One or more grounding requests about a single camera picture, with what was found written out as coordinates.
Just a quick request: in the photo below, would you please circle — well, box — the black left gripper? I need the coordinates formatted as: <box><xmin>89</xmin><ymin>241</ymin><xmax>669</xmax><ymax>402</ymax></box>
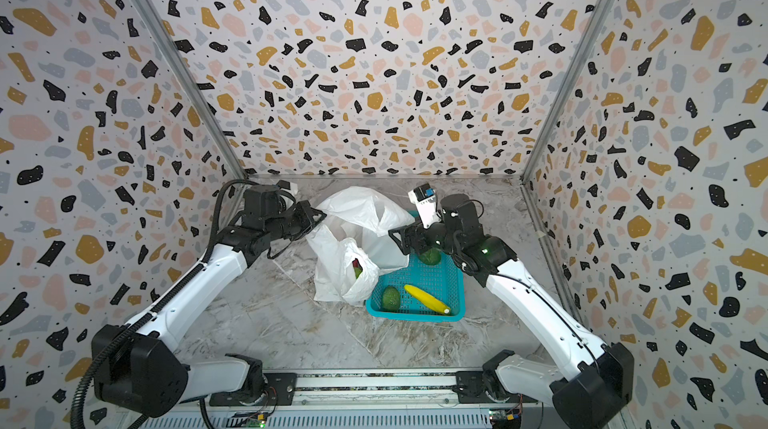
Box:
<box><xmin>266</xmin><ymin>200</ymin><xmax>326</xmax><ymax>242</ymax></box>

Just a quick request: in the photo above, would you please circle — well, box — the green lime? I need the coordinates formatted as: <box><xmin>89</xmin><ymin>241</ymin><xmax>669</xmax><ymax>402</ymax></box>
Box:
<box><xmin>418</xmin><ymin>248</ymin><xmax>442</xmax><ymax>266</ymax></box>

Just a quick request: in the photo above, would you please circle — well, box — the white plastic bag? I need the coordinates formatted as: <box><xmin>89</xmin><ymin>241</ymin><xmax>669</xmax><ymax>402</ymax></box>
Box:
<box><xmin>306</xmin><ymin>186</ymin><xmax>415</xmax><ymax>306</ymax></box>

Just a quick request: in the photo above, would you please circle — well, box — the red dragon fruit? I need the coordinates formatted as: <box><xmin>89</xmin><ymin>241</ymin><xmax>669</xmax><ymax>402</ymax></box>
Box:
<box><xmin>352</xmin><ymin>259</ymin><xmax>363</xmax><ymax>279</ymax></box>

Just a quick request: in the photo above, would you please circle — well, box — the yellow banana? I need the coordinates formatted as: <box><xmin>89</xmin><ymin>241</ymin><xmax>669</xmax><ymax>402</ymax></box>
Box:
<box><xmin>404</xmin><ymin>285</ymin><xmax>451</xmax><ymax>315</ymax></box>

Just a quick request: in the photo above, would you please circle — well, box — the green avocado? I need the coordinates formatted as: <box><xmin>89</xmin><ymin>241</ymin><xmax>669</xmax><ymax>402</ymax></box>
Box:
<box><xmin>381</xmin><ymin>286</ymin><xmax>401</xmax><ymax>312</ymax></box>

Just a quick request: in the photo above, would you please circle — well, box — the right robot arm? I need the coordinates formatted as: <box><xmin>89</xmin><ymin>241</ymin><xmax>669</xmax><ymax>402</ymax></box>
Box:
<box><xmin>389</xmin><ymin>184</ymin><xmax>634</xmax><ymax>428</ymax></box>

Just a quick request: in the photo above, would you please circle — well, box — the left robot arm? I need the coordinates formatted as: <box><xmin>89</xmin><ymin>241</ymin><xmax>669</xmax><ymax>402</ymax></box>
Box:
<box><xmin>72</xmin><ymin>188</ymin><xmax>326</xmax><ymax>418</ymax></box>

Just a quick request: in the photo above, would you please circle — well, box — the teal plastic basket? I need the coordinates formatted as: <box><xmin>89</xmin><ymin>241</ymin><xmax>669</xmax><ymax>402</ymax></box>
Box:
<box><xmin>366</xmin><ymin>236</ymin><xmax>465</xmax><ymax>323</ymax></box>

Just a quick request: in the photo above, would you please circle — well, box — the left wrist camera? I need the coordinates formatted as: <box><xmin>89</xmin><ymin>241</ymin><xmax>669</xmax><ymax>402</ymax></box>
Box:
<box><xmin>276</xmin><ymin>180</ymin><xmax>299</xmax><ymax>196</ymax></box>

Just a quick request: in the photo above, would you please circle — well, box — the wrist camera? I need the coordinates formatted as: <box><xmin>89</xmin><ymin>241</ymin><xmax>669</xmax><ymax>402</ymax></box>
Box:
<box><xmin>276</xmin><ymin>180</ymin><xmax>299</xmax><ymax>196</ymax></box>
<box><xmin>408</xmin><ymin>183</ymin><xmax>441</xmax><ymax>229</ymax></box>

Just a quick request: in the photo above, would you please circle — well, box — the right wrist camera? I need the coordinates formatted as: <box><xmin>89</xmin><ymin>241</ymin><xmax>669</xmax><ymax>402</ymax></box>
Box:
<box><xmin>408</xmin><ymin>183</ymin><xmax>441</xmax><ymax>229</ymax></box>

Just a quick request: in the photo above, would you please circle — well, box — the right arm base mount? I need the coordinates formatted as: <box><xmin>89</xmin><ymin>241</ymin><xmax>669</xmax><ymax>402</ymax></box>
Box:
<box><xmin>451</xmin><ymin>370</ymin><xmax>538</xmax><ymax>405</ymax></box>

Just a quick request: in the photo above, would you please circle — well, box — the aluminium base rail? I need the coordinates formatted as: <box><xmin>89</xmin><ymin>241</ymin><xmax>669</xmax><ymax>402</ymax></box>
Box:
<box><xmin>119</xmin><ymin>365</ymin><xmax>628</xmax><ymax>429</ymax></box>

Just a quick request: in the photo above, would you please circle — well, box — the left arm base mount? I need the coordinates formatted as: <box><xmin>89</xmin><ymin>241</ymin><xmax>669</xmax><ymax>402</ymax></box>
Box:
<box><xmin>208</xmin><ymin>372</ymin><xmax>298</xmax><ymax>409</ymax></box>

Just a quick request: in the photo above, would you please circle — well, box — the black corrugated cable conduit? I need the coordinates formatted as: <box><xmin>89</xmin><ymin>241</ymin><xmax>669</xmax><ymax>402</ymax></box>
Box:
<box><xmin>70</xmin><ymin>308</ymin><xmax>157</xmax><ymax>429</ymax></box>

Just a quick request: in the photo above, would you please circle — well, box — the aluminium corner post left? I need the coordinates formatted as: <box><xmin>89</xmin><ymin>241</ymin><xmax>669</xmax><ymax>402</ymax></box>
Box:
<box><xmin>130</xmin><ymin>0</ymin><xmax>247</xmax><ymax>179</ymax></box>

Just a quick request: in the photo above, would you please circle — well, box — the aluminium corner post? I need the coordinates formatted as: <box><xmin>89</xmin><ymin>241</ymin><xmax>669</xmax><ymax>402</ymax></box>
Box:
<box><xmin>130</xmin><ymin>0</ymin><xmax>247</xmax><ymax>179</ymax></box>
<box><xmin>521</xmin><ymin>0</ymin><xmax>614</xmax><ymax>185</ymax></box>

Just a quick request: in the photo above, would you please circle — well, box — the aluminium corner post right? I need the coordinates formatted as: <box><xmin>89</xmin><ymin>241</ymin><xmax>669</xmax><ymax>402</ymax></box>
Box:
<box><xmin>521</xmin><ymin>0</ymin><xmax>614</xmax><ymax>185</ymax></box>

